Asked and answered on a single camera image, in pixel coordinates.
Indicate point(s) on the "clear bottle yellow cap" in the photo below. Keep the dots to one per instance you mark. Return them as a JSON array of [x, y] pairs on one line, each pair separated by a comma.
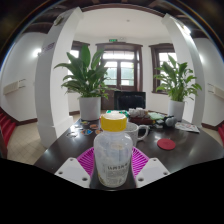
[[112, 150]]

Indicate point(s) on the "white speckled mug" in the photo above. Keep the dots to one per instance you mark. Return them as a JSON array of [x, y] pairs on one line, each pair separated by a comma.
[[135, 131]]

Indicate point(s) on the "green exit sign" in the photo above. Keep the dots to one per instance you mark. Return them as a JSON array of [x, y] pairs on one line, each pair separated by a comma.
[[112, 40]]

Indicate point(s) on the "grey round object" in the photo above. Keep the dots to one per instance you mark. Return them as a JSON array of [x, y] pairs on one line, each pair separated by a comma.
[[170, 121]]

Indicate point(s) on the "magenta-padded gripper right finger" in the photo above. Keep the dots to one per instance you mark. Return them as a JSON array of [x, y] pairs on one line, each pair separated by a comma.
[[151, 170]]

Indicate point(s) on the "wooden tray of small cups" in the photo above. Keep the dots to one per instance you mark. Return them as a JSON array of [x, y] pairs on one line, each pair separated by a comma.
[[140, 116]]

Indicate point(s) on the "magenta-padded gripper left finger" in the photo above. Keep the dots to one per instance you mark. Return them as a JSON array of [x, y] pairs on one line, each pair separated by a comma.
[[71, 170]]

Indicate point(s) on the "dark wooden double door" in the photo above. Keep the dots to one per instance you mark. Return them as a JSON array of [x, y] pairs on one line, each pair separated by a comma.
[[122, 71]]

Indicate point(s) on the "printed magazine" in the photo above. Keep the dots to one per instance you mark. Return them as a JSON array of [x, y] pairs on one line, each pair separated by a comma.
[[187, 127]]

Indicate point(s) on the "dark framed window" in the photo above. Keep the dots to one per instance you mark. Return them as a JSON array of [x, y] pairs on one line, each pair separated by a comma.
[[74, 53], [161, 56]]

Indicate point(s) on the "flat round red coaster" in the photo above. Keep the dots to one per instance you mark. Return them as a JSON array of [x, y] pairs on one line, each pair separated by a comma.
[[166, 144]]

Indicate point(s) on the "black chair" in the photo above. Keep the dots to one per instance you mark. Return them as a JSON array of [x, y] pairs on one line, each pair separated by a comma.
[[130, 100]]

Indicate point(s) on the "potted green plant white pot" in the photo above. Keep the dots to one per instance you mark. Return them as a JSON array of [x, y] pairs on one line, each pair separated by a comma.
[[175, 110], [89, 108]]

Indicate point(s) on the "red carpeted staircase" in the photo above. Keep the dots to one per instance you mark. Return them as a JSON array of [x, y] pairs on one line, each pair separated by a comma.
[[221, 131], [6, 128]]

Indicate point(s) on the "green box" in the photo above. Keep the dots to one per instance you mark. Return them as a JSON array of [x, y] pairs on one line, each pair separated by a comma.
[[116, 112]]

